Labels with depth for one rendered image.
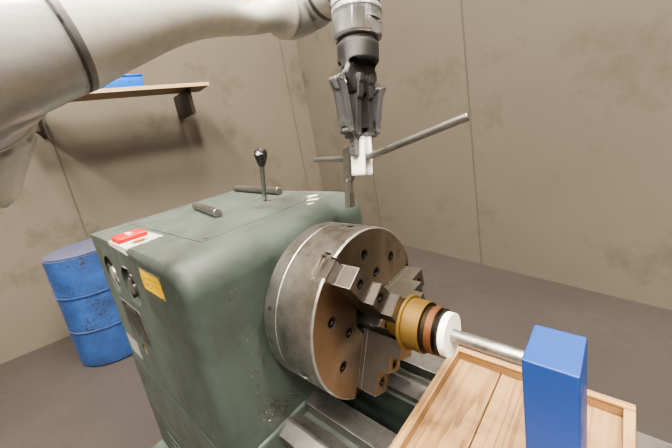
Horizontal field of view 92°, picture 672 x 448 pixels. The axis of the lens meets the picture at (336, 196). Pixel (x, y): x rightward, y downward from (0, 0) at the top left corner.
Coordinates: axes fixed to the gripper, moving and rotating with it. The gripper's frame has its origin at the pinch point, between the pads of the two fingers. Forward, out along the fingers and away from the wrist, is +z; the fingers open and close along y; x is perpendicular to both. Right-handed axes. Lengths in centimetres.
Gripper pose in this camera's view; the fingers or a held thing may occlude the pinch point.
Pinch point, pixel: (361, 156)
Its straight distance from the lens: 60.3
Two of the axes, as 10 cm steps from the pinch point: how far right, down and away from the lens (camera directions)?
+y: 7.2, -0.8, 6.9
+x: -6.9, -0.3, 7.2
